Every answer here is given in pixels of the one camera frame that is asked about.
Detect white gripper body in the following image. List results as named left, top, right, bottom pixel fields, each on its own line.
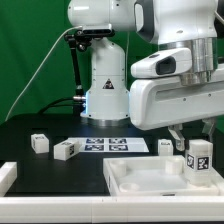
left=130, top=73, right=224, bottom=130

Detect grey camera on mount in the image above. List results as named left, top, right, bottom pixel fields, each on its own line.
left=82, top=24, right=112, bottom=36

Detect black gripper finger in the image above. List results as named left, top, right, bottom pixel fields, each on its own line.
left=202, top=117, right=216, bottom=142
left=168, top=124, right=185, bottom=151

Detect white camera cable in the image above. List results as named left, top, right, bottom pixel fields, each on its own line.
left=4, top=25, right=84, bottom=122

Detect white obstacle wall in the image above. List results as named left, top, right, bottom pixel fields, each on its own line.
left=0, top=162, right=224, bottom=223

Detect april tag sheet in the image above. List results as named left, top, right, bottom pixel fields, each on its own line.
left=69, top=137, right=148, bottom=153

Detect white square tabletop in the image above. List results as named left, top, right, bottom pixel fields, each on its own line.
left=103, top=156, right=224, bottom=197

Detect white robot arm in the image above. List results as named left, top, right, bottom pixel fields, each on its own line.
left=68, top=0, right=224, bottom=150

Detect black base cables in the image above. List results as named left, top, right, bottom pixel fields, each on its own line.
left=38, top=97, right=83, bottom=115

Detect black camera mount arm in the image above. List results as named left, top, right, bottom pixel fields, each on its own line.
left=64, top=30, right=116, bottom=105

